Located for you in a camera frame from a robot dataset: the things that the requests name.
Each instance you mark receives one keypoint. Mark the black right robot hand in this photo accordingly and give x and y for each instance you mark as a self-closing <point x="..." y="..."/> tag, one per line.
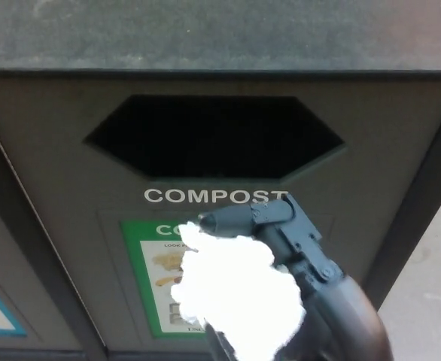
<point x="299" y="240"/>

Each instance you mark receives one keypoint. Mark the white paper napkin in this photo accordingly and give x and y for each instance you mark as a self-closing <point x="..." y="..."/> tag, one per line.
<point x="235" y="293"/>

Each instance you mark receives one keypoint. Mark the green compost poster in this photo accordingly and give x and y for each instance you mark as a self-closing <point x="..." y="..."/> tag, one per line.
<point x="134" y="282"/>

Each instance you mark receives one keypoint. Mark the dark grey waste bin station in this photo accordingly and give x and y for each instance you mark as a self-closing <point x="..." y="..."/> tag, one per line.
<point x="55" y="150"/>

